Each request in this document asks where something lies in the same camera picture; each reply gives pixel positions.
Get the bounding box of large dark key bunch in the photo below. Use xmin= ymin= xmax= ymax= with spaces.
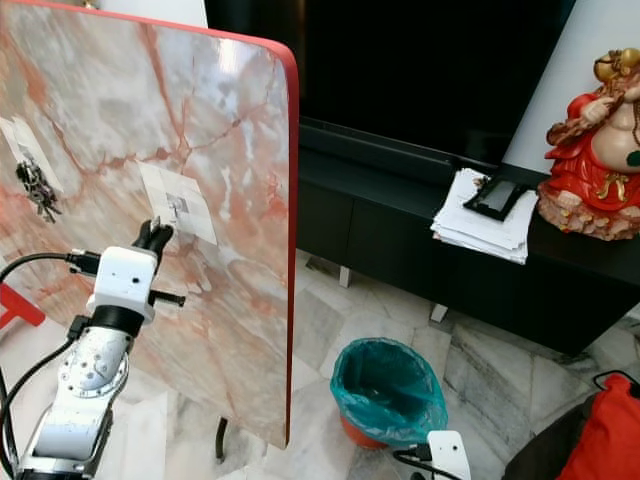
xmin=15 ymin=160 xmax=63 ymax=223

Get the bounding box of red plastic stool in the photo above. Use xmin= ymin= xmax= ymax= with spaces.
xmin=0 ymin=283 xmax=33 ymax=329

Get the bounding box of marble pattern folding table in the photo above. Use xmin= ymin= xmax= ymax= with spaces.
xmin=0 ymin=0 xmax=301 ymax=463

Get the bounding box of orange bin teal liner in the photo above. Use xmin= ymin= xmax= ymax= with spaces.
xmin=330 ymin=337 xmax=449 ymax=451

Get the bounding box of black television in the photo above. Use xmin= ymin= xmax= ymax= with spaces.
xmin=205 ymin=0 xmax=576 ymax=166

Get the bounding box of black low console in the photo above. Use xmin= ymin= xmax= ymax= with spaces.
xmin=295 ymin=118 xmax=640 ymax=356

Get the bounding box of white paper stack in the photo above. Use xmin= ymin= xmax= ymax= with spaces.
xmin=430 ymin=167 xmax=539 ymax=266

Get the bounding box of black flat tray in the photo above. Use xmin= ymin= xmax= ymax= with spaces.
xmin=463 ymin=178 xmax=526 ymax=221

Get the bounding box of red laughing buddha statue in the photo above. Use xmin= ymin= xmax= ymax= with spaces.
xmin=537 ymin=47 xmax=640 ymax=241

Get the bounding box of dark sofa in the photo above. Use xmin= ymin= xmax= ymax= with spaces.
xmin=500 ymin=400 xmax=596 ymax=480

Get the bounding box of red cushion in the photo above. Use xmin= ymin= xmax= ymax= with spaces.
xmin=555 ymin=372 xmax=640 ymax=480

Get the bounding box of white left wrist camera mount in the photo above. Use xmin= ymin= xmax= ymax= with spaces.
xmin=93 ymin=246 xmax=164 ymax=323

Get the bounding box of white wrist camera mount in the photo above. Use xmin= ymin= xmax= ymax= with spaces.
xmin=426 ymin=430 xmax=471 ymax=480
xmin=93 ymin=246 xmax=164 ymax=323

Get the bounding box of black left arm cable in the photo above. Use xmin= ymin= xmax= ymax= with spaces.
xmin=0 ymin=250 xmax=103 ymax=480

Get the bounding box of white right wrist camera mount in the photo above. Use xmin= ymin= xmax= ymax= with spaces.
xmin=426 ymin=430 xmax=471 ymax=480

